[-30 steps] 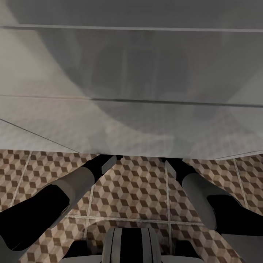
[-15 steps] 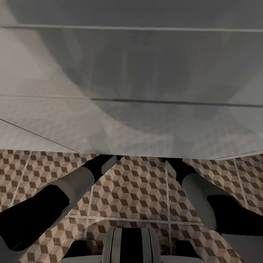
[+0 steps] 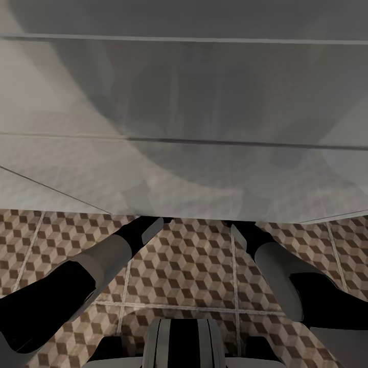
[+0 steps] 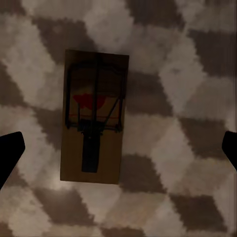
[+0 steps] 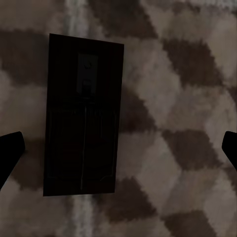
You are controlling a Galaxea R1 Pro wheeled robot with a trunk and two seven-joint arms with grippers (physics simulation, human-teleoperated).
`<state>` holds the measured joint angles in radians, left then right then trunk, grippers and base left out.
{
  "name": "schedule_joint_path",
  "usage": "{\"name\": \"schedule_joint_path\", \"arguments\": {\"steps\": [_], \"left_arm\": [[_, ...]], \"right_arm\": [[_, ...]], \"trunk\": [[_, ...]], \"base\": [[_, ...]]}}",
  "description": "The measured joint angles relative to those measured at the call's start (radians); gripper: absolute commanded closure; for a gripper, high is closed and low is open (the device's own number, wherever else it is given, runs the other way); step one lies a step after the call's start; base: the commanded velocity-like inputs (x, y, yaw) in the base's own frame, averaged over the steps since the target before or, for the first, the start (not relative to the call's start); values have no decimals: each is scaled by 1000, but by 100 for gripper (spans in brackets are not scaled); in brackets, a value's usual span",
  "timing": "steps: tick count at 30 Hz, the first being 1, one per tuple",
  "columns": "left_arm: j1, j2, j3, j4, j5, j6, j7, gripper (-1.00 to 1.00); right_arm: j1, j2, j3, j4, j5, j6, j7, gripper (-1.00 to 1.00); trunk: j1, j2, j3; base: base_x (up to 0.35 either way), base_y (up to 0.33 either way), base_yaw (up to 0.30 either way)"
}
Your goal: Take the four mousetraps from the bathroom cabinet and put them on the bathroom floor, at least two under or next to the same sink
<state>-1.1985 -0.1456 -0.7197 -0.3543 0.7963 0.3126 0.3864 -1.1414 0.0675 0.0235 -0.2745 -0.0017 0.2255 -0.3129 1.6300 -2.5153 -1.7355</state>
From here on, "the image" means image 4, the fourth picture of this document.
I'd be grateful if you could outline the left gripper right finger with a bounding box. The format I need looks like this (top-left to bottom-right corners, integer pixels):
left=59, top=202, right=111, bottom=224
left=222, top=131, right=237, bottom=170

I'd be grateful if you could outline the mousetrap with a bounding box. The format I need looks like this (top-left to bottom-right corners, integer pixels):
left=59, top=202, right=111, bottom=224
left=60, top=50, right=129, bottom=185

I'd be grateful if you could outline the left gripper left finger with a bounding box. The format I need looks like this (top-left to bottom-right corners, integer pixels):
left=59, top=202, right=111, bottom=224
left=0, top=131, right=25, bottom=189

